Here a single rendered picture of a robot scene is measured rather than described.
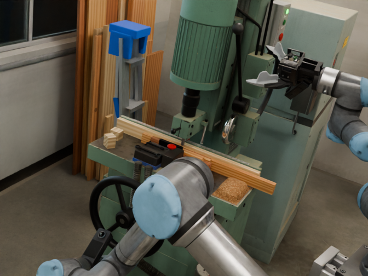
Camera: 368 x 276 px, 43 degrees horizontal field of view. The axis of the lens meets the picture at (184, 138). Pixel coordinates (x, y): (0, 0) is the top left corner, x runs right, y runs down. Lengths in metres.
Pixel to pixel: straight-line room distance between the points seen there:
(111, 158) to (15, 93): 1.27
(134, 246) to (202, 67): 0.63
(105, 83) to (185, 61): 1.50
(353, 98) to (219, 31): 0.46
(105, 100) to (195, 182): 2.11
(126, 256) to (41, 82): 1.91
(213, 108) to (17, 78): 1.43
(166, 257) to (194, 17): 0.86
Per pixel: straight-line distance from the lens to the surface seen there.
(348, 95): 1.38
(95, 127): 3.10
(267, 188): 1.66
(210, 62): 1.55
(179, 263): 1.76
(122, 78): 2.44
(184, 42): 1.54
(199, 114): 1.72
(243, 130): 1.79
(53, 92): 3.13
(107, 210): 1.84
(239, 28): 1.45
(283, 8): 1.79
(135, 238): 1.22
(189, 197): 0.94
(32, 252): 2.66
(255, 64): 1.73
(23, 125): 3.02
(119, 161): 1.70
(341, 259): 1.73
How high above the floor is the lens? 1.71
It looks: 25 degrees down
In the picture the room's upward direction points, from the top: 11 degrees clockwise
